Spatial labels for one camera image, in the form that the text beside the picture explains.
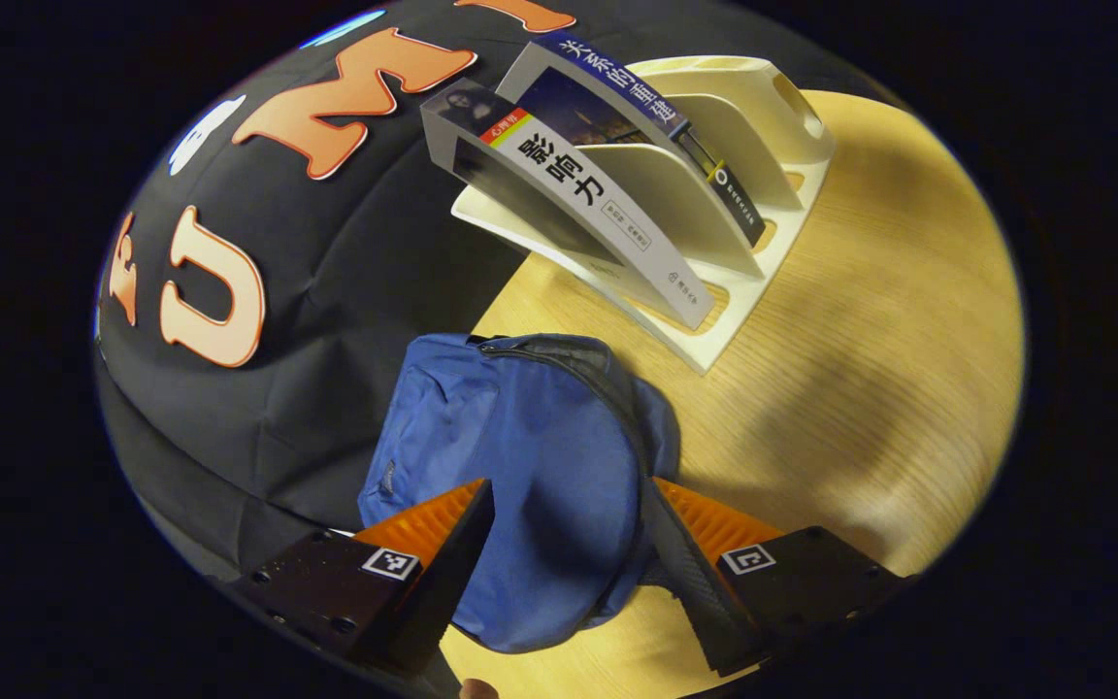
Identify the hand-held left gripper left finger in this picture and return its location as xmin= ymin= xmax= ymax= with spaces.
xmin=234 ymin=478 xmax=497 ymax=681

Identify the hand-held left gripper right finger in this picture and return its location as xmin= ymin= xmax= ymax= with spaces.
xmin=641 ymin=476 xmax=914 ymax=678

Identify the blue schoolbag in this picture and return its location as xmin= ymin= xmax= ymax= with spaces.
xmin=357 ymin=333 xmax=682 ymax=654

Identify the grey portrait cover book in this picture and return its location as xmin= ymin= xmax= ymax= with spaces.
xmin=420 ymin=78 xmax=717 ymax=331

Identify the white bookshelf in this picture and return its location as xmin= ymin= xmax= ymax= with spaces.
xmin=450 ymin=55 xmax=837 ymax=376

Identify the dark blue cover book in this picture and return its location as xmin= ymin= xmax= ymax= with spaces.
xmin=496 ymin=29 xmax=769 ymax=249

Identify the black backdrop cloth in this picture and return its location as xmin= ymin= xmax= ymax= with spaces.
xmin=93 ymin=0 xmax=871 ymax=583

